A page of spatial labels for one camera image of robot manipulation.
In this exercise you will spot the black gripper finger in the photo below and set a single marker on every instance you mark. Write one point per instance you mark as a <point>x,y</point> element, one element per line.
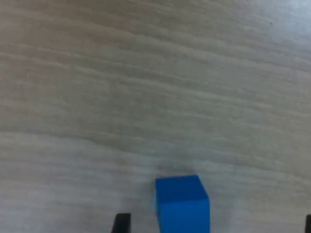
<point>308,224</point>
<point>122,224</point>

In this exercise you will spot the blue cube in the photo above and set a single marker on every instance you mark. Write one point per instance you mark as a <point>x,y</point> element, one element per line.
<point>182,206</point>

